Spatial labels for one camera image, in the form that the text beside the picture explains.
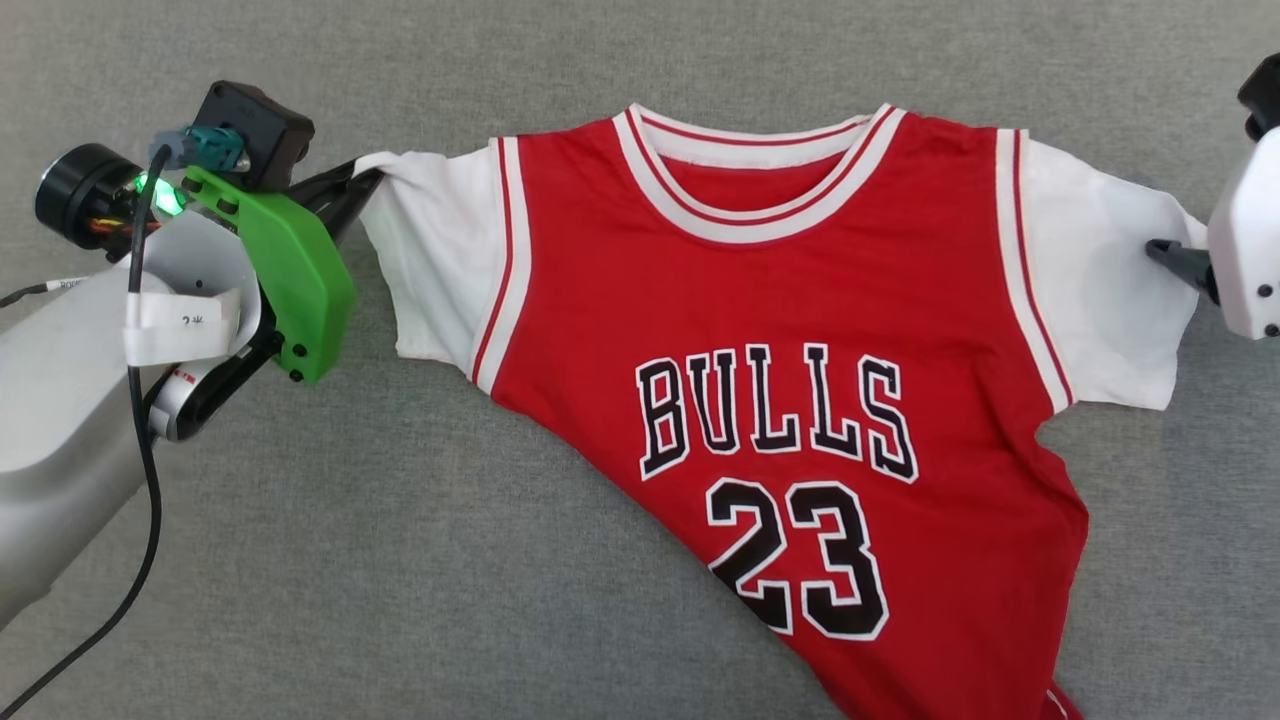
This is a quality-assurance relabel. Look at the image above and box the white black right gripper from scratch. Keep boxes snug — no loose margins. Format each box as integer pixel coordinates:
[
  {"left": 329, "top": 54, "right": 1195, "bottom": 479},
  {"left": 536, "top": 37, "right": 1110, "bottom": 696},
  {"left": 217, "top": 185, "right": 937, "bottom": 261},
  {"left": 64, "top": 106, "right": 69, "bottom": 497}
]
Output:
[{"left": 1145, "top": 125, "right": 1280, "bottom": 343}]

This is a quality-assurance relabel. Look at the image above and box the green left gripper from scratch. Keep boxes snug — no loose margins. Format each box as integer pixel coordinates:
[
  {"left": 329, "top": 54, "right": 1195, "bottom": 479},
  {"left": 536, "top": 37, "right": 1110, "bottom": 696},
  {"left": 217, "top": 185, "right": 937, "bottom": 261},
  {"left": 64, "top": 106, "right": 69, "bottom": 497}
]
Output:
[{"left": 35, "top": 143, "right": 387, "bottom": 387}]

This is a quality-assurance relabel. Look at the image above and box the red white Bulls jersey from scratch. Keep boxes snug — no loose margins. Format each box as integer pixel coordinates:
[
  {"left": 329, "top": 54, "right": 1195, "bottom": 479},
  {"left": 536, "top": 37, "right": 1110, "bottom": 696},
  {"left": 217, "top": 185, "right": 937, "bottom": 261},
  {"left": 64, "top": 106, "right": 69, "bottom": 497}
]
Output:
[{"left": 355, "top": 100, "right": 1211, "bottom": 720}]

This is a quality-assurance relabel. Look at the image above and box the white tape label band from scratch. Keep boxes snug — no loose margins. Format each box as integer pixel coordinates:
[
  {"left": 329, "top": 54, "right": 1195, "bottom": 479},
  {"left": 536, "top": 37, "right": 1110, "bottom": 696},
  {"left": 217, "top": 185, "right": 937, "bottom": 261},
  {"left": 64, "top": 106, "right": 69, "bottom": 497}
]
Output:
[{"left": 122, "top": 208, "right": 264, "bottom": 367}]

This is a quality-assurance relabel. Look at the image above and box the grey fabric table cover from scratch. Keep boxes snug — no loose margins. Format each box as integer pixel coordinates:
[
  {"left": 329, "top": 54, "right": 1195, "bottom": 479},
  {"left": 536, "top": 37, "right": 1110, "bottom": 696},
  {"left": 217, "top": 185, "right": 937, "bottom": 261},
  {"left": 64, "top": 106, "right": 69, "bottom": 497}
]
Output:
[{"left": 0, "top": 0, "right": 1280, "bottom": 720}]

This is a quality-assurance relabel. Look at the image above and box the thin black labelled cable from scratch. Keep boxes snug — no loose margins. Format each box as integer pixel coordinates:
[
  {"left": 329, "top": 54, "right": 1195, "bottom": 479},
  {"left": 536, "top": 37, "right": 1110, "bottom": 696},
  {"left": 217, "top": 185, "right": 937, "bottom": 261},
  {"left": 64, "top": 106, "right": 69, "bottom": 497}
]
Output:
[{"left": 0, "top": 277, "right": 89, "bottom": 309}]

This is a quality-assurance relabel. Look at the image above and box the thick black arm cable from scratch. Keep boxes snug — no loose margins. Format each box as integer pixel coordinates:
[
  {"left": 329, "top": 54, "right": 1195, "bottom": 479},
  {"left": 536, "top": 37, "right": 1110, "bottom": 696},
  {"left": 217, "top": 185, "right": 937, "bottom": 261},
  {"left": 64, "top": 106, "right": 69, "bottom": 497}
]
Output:
[{"left": 0, "top": 143, "right": 177, "bottom": 720}]

